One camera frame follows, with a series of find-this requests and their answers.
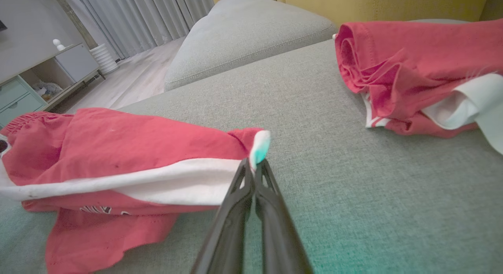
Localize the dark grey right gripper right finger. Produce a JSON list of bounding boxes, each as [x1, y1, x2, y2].
[[254, 159, 314, 274]]

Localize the grey pleated curtain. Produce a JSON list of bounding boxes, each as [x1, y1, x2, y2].
[[61, 0, 215, 61]]

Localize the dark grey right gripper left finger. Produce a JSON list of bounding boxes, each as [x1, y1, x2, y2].
[[191, 158, 256, 274]]

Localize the white ribbed vase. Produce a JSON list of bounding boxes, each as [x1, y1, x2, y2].
[[89, 43, 119, 75]]

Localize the large yellow sofa back cushion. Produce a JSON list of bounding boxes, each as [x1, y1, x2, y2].
[[283, 0, 490, 28]]

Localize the grey plush toy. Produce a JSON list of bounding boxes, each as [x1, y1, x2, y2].
[[32, 80, 64, 102]]

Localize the red basketball jersey white sleeves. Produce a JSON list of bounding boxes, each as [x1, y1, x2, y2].
[[333, 19, 503, 155]]

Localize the red shorts white stripe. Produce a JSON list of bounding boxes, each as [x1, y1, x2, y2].
[[0, 108, 271, 274]]

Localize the low cabinet mint drawers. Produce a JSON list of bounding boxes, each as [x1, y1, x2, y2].
[[0, 42, 106, 127]]

